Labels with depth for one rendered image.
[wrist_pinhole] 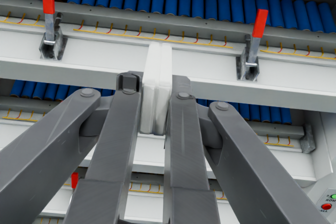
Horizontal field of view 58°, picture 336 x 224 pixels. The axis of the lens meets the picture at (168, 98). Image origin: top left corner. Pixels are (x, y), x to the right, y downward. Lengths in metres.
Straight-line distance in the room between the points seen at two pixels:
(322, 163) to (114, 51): 0.40
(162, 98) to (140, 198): 0.57
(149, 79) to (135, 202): 0.57
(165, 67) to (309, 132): 0.47
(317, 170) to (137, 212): 0.37
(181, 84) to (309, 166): 0.48
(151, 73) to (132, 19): 0.28
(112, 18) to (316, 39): 0.29
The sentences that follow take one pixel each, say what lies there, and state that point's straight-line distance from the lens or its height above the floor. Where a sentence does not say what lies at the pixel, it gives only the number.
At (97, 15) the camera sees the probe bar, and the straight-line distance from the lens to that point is 0.45.
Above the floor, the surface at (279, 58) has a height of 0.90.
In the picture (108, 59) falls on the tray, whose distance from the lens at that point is 0.42.
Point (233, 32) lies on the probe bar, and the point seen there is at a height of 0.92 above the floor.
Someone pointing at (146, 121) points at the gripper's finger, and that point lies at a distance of 0.16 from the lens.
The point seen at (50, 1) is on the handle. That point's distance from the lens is 0.42.
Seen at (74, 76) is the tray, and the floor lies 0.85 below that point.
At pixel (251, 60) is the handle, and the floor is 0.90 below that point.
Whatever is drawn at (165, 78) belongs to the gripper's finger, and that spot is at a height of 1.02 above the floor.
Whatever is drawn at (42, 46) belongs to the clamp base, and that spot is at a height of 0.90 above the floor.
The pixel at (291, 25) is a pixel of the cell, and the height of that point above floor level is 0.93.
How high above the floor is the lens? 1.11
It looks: 39 degrees down
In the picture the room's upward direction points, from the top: 8 degrees clockwise
